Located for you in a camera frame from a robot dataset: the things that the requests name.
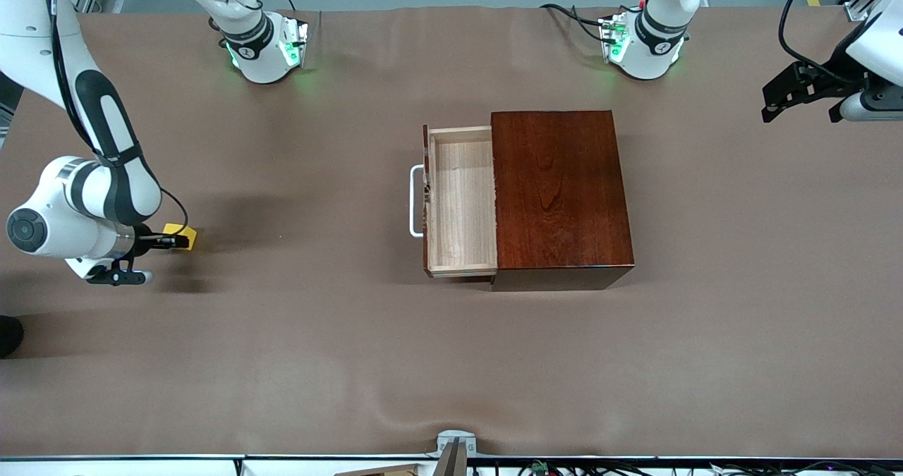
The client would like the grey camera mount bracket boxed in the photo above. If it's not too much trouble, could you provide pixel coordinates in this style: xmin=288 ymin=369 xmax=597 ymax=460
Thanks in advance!
xmin=427 ymin=430 xmax=477 ymax=476

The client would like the yellow block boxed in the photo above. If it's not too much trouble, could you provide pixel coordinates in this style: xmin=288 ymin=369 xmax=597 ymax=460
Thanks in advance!
xmin=162 ymin=223 xmax=198 ymax=252

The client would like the white table edge frame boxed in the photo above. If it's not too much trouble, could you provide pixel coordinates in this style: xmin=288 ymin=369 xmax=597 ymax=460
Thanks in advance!
xmin=0 ymin=453 xmax=903 ymax=476

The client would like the brown table cloth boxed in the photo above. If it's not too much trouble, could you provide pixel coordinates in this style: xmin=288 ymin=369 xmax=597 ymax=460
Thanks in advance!
xmin=0 ymin=5 xmax=903 ymax=459

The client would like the dark brown wooden cabinet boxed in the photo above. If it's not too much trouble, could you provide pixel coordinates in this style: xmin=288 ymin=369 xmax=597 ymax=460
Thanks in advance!
xmin=490 ymin=110 xmax=635 ymax=292

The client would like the brown cardboard piece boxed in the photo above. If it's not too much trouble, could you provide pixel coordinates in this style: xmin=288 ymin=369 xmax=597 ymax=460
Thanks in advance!
xmin=335 ymin=464 xmax=424 ymax=476

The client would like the black left base cable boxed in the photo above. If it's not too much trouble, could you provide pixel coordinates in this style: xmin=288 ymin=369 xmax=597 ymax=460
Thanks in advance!
xmin=540 ymin=2 xmax=623 ymax=43

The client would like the wooden drawer with white handle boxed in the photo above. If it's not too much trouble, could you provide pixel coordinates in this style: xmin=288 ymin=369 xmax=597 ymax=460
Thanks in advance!
xmin=409 ymin=124 xmax=499 ymax=279

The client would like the black round object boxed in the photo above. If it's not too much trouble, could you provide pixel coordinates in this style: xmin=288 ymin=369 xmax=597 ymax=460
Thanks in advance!
xmin=0 ymin=315 xmax=24 ymax=359

